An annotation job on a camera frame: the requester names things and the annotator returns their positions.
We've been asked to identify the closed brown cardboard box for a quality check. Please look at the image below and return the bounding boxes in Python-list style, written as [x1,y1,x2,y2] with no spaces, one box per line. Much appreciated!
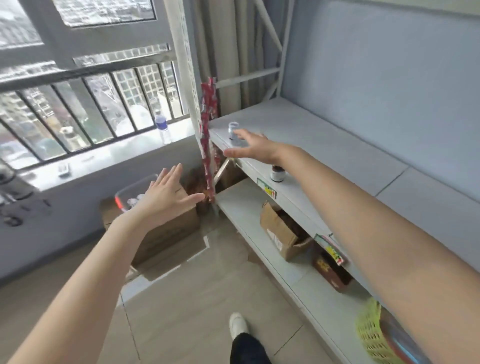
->
[99,187,202,269]

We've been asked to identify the person's black trousers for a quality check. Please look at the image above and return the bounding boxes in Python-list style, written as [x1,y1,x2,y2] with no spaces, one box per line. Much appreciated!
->
[229,331,273,364]

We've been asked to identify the person's right hand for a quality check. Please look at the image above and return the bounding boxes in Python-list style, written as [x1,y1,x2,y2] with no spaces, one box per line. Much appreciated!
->
[223,128,286,166]

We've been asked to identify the clear water bottle blue label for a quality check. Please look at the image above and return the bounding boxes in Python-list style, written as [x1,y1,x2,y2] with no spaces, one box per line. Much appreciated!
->
[154,110,173,145]

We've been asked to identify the person's left hand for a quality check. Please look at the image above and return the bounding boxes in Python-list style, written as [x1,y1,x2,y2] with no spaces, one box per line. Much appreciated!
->
[123,163,206,230]

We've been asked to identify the clear bin orange handles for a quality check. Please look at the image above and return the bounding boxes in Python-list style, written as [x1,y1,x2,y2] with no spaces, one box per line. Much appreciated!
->
[114,173,160,213]

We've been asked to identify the dark bottle gold cap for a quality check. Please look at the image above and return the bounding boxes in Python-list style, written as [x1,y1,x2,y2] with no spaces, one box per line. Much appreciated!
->
[269,164,287,184]

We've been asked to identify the small open cardboard box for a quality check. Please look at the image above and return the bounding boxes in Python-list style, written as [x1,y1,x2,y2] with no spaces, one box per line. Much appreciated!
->
[259,201,315,262]

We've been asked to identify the person's right forearm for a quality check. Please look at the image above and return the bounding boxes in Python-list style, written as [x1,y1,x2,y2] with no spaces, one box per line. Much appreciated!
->
[273,146,480,364]

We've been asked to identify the gray window sill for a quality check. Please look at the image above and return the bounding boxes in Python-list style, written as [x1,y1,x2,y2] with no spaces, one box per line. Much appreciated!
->
[18,118,198,192]

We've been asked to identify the blue red packet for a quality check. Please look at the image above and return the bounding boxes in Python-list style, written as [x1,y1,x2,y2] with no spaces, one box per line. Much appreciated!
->
[378,305,432,364]

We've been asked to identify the white metal shelf rack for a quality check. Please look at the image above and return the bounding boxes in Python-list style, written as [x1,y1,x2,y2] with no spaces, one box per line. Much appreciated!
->
[164,0,480,364]

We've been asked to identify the yellow plastic basket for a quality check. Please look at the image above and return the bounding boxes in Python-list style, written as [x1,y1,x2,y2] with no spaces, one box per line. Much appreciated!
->
[355,296,410,364]

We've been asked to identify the bunch of red snack strips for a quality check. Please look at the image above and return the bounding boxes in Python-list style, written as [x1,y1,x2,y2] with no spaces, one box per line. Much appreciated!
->
[199,76,218,203]

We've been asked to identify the person's left forearm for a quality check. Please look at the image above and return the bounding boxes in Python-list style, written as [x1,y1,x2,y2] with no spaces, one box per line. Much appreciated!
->
[7,217,151,364]

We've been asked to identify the white bottle blue label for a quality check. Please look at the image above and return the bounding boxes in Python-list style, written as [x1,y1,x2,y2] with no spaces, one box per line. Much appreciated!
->
[227,121,248,149]

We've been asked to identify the dark red box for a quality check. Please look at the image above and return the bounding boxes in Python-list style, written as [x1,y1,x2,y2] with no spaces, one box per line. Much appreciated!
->
[313,251,353,294]

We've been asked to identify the person's right white shoe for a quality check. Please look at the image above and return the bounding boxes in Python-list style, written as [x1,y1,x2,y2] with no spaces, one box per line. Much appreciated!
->
[229,312,250,341]

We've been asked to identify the window with metal bars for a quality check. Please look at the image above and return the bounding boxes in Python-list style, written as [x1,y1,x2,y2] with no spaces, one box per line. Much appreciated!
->
[0,0,190,172]

